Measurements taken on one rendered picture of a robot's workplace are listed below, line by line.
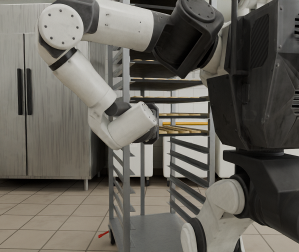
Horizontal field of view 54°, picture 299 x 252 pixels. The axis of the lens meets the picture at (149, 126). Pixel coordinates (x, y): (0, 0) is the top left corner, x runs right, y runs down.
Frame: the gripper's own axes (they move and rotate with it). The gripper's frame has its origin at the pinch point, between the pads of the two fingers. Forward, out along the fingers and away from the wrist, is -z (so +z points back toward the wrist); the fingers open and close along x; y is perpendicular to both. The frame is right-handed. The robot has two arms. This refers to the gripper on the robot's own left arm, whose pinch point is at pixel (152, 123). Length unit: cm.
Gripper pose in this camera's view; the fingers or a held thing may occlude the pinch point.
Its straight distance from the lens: 90.5
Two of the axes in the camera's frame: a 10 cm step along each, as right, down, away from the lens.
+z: -2.7, 0.5, -9.6
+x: 0.0, -10.0, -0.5
